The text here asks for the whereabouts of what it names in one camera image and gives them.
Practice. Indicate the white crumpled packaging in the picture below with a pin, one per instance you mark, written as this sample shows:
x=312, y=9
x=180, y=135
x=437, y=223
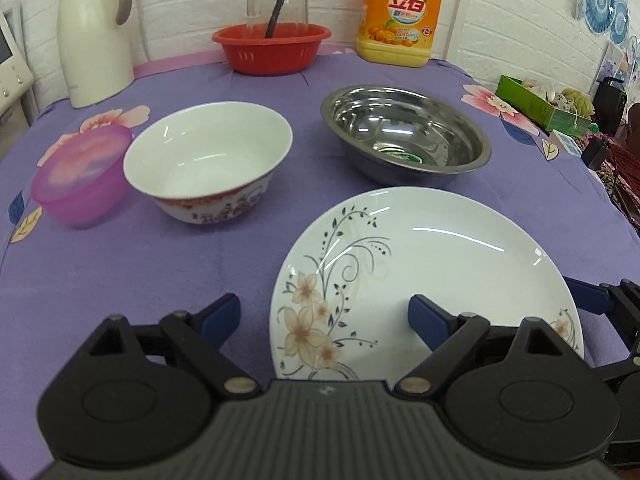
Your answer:
x=540, y=91

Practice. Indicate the dark red knitted cloth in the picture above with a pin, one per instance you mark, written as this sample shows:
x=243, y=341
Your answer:
x=627, y=165

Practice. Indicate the medium blue paper fan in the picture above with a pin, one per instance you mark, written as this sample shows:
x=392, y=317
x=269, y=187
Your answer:
x=620, y=22

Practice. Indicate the patterned brown cloth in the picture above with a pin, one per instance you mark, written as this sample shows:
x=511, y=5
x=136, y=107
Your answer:
x=625, y=205

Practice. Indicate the black power adapter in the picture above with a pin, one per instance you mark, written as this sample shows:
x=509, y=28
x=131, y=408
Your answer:
x=595, y=154

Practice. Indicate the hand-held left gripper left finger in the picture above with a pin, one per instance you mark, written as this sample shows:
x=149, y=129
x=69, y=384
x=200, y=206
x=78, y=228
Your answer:
x=226, y=312

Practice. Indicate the white appliance with screen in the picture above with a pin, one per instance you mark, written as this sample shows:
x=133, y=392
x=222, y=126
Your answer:
x=12, y=72

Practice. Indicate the yellowish scrub sponge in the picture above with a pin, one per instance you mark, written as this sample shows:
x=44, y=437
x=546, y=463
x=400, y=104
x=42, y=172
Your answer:
x=577, y=100

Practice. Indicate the stainless steel bowl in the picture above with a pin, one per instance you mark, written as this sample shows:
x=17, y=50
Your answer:
x=360, y=125

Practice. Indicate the red plastic basket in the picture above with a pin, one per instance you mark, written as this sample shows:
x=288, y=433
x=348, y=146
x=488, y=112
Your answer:
x=270, y=57

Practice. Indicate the white thermos jug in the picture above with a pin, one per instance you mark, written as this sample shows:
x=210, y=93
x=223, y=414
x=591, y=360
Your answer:
x=92, y=50

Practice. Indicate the green cardboard box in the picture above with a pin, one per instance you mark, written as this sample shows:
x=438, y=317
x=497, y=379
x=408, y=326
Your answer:
x=525, y=102

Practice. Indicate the purple plastic bowl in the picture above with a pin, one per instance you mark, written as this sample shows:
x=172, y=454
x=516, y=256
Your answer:
x=75, y=180

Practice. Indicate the purple floral tablecloth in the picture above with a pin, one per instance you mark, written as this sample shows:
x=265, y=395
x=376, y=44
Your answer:
x=200, y=260

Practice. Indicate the white floral plate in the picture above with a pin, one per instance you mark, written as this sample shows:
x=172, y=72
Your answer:
x=425, y=250

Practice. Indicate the yellow detergent bottle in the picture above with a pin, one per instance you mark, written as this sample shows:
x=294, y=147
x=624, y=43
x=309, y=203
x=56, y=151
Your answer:
x=400, y=52

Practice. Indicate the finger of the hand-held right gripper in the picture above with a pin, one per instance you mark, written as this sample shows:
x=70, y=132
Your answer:
x=587, y=295

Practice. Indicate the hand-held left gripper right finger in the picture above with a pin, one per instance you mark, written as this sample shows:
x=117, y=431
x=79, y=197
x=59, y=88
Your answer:
x=425, y=317

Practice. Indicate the wall picture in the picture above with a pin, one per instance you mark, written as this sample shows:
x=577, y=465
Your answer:
x=614, y=62

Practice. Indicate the white ceramic bowl red pattern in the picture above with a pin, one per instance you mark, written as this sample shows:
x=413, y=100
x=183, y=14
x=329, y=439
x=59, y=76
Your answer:
x=200, y=160

